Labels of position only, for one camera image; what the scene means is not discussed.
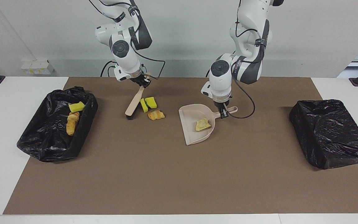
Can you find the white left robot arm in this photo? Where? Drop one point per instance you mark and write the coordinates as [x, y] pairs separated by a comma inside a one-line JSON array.
[[221, 74]]

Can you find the lumpy pale bread piece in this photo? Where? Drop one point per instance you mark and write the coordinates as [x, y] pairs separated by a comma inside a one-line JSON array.
[[73, 116]]

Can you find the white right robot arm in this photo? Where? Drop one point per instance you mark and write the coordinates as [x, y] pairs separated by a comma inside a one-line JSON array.
[[123, 49]]

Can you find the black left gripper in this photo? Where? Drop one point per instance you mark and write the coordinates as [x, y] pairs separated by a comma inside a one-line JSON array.
[[222, 103]]

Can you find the brown fried bread roll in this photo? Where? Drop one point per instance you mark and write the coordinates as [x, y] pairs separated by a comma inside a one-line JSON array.
[[71, 128]]

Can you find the orange croissant piece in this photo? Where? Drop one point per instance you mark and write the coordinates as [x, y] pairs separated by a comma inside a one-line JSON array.
[[156, 115]]

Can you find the brown table mat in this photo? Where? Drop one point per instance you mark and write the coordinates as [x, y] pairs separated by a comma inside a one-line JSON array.
[[179, 186]]

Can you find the beige brush with black bristles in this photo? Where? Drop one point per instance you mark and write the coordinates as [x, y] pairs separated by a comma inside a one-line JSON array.
[[134, 104]]

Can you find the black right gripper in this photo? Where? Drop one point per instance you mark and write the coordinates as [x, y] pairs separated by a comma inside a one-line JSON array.
[[138, 79]]

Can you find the white wall socket box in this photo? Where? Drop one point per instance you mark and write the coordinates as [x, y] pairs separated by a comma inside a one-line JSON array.
[[37, 67]]

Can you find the notched yellow sponge piece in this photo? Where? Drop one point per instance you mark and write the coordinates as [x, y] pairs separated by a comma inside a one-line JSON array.
[[76, 107]]

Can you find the bin with black bag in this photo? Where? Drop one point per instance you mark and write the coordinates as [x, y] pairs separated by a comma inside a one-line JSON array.
[[328, 133], [48, 140]]

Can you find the beige plastic dustpan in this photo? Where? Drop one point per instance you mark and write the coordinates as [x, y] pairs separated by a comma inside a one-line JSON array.
[[191, 134]]

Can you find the angular pale bread chunk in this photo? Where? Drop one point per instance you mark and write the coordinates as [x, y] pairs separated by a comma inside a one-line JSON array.
[[203, 125]]

